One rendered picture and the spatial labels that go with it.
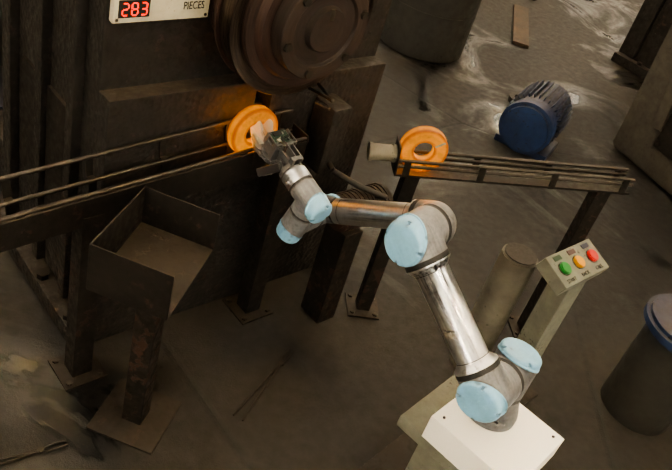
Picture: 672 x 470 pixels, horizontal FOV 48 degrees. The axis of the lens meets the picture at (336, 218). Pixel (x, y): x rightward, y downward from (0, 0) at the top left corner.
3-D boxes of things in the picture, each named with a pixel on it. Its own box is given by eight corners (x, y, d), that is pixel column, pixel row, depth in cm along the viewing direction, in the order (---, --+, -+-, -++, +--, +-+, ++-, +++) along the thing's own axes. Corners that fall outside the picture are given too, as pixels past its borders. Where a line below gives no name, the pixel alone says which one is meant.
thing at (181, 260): (73, 442, 208) (89, 244, 167) (121, 376, 230) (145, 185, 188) (141, 470, 207) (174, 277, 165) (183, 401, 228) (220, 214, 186)
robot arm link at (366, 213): (470, 193, 194) (322, 184, 224) (449, 205, 186) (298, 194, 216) (474, 236, 197) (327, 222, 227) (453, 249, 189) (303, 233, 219)
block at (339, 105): (296, 157, 246) (313, 93, 232) (315, 153, 251) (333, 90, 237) (316, 176, 240) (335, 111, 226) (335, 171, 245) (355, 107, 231)
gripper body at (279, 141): (287, 126, 210) (310, 157, 206) (277, 146, 216) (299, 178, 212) (265, 130, 205) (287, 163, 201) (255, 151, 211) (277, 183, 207)
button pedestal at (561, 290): (466, 386, 263) (537, 252, 227) (508, 362, 278) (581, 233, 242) (500, 419, 254) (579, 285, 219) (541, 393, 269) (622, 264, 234)
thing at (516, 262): (442, 356, 271) (496, 246, 241) (464, 345, 279) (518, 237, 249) (466, 379, 265) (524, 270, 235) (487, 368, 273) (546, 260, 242)
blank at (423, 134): (408, 173, 248) (409, 179, 246) (391, 136, 239) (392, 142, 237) (452, 155, 245) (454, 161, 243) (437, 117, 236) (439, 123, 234)
